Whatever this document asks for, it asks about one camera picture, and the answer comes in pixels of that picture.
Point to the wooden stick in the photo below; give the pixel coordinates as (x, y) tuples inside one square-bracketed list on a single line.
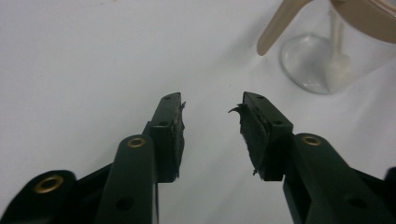
[(277, 28)]

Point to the white plastic spoon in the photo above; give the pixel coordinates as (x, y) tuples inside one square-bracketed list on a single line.
[(337, 59)]

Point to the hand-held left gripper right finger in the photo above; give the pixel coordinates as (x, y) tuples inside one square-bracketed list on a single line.
[(299, 161)]

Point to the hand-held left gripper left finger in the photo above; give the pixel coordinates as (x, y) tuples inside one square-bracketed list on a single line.
[(146, 161)]

